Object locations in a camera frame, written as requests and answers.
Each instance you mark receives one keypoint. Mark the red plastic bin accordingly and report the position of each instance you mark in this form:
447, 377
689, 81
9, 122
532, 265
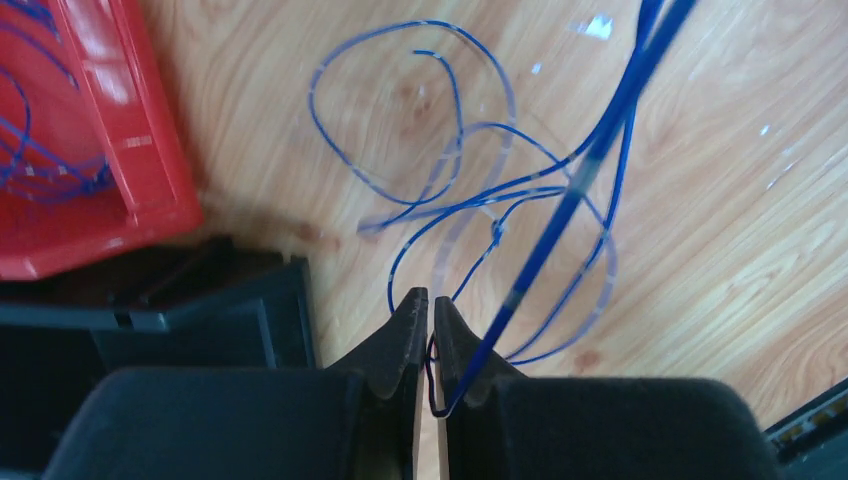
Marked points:
91, 162

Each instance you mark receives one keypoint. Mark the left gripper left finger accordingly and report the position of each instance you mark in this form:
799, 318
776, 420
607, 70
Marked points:
358, 418

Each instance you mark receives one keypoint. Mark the black plastic bin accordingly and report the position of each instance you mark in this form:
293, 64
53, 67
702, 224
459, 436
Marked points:
212, 304

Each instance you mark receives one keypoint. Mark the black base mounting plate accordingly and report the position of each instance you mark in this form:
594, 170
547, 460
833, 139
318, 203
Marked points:
811, 442

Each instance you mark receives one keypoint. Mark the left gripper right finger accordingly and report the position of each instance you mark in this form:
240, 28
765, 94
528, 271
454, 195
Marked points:
513, 426

